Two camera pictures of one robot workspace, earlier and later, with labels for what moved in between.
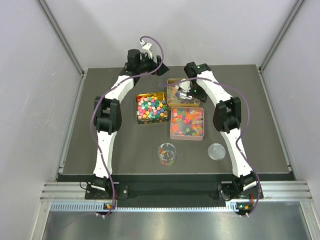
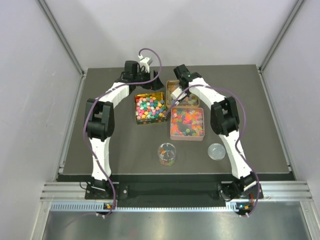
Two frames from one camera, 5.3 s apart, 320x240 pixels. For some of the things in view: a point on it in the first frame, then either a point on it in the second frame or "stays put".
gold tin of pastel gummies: x=174 y=100 stays put
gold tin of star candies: x=152 y=108 stays put
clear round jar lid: x=216 y=151 stays put
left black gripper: x=155 y=65 to x=152 y=77
